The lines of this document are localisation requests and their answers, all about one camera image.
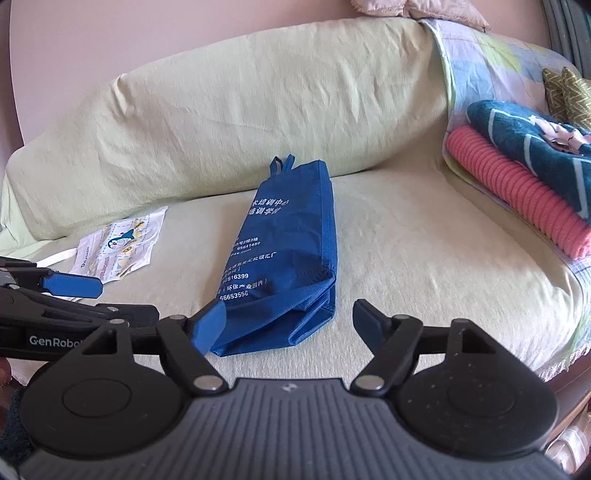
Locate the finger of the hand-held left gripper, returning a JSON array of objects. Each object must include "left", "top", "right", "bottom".
[
  {"left": 0, "top": 257, "right": 104, "bottom": 301},
  {"left": 0, "top": 286, "right": 160, "bottom": 328}
]

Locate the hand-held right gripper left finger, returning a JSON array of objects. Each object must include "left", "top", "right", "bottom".
[{"left": 82, "top": 301, "right": 228, "bottom": 395}]

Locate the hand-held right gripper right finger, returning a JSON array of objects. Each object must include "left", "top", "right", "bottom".
[{"left": 349, "top": 299, "right": 509, "bottom": 395}]

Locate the white cartoon print shopping bag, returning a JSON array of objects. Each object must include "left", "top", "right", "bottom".
[{"left": 36, "top": 206, "right": 169, "bottom": 303}]

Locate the blue shopping bag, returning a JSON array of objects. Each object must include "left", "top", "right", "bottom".
[{"left": 210, "top": 156, "right": 339, "bottom": 357}]

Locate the sofa with green cover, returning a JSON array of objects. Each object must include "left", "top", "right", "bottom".
[{"left": 0, "top": 17, "right": 587, "bottom": 381}]

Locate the pink ribbed blanket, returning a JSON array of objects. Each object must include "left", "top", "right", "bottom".
[{"left": 444, "top": 127, "right": 591, "bottom": 259}]

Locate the teal striped towel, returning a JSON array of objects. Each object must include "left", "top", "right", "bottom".
[{"left": 465, "top": 99, "right": 591, "bottom": 214}]

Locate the pink white printed cloth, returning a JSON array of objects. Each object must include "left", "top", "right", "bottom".
[{"left": 530, "top": 115, "right": 591, "bottom": 154}]

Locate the patchwork blanket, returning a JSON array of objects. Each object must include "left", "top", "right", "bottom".
[{"left": 421, "top": 17, "right": 591, "bottom": 370}]

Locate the green patterned cushion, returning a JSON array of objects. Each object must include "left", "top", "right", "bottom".
[{"left": 542, "top": 67, "right": 591, "bottom": 131}]

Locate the pink cushion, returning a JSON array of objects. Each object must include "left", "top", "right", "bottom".
[{"left": 348, "top": 0, "right": 491, "bottom": 32}]

